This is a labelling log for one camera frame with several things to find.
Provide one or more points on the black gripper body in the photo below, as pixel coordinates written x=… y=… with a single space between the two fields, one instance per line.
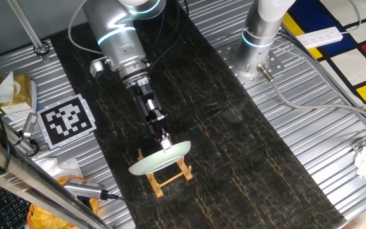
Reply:
x=149 y=108

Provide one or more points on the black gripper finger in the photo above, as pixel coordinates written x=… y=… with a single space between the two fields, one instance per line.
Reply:
x=166 y=143

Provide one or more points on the pale green round plate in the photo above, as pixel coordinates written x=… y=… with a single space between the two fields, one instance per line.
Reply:
x=151 y=165

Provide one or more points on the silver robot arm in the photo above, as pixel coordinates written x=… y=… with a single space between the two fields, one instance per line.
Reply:
x=119 y=41

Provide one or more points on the wooden dish rack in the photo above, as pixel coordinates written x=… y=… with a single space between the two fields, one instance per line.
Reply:
x=156 y=187

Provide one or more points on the black white marker board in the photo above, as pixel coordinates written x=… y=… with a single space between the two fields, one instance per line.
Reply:
x=65 y=121

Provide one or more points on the black marble pattern mat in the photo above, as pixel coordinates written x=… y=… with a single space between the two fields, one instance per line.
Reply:
x=249 y=175

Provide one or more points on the white plastic bag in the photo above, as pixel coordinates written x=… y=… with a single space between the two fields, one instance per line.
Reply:
x=59 y=167

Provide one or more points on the gold tissue box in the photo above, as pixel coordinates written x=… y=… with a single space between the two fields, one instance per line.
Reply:
x=21 y=92

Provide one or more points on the aluminium pole with foot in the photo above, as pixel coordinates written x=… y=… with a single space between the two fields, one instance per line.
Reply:
x=28 y=28

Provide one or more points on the black keyboard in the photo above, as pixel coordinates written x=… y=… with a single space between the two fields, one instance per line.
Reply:
x=2 y=206

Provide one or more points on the white power strip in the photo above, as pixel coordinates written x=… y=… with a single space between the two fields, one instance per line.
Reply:
x=319 y=37

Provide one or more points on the colour block floor mat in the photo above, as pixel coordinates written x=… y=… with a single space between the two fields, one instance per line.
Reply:
x=345 y=63

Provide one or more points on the wrist-mounted camera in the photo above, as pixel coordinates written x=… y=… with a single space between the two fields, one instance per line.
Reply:
x=97 y=67

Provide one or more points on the silver camera on clamp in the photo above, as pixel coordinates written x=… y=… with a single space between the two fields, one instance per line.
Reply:
x=30 y=124

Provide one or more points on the black camera clamp mount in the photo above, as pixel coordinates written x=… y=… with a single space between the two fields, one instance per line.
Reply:
x=34 y=148

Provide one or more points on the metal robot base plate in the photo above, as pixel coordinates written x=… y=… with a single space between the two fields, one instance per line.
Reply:
x=275 y=65

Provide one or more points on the metal frame beam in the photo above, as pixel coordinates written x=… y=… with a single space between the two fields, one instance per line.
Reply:
x=27 y=181

